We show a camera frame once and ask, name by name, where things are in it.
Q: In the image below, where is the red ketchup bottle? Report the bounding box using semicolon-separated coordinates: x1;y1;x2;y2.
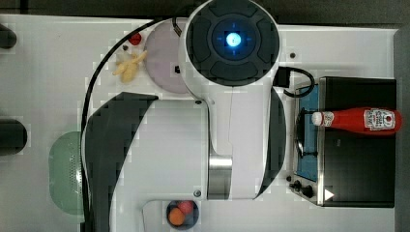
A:
311;107;402;135

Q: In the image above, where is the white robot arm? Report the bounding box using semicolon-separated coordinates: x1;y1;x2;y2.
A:
81;0;286;232

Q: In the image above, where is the grey round plate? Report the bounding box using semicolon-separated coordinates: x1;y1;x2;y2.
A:
144;19;188;94

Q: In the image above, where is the red toy fruit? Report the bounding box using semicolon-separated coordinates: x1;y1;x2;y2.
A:
177;201;193;215

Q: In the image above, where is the grey bowl with fruit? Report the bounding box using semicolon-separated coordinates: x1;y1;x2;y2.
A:
165;200;199;231

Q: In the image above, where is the small red ball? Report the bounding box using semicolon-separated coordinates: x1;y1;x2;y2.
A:
129;33;142;45

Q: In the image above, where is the orange toy fruit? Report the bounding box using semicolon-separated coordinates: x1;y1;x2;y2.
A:
168;208;186;226

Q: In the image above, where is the green colander plate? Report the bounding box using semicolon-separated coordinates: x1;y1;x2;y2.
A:
48;131;84;223

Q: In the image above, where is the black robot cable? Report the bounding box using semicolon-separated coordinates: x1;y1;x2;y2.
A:
79;17;168;232

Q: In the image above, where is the black cylinder post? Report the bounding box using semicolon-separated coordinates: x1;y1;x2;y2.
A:
0;119;27;156
0;24;17;49

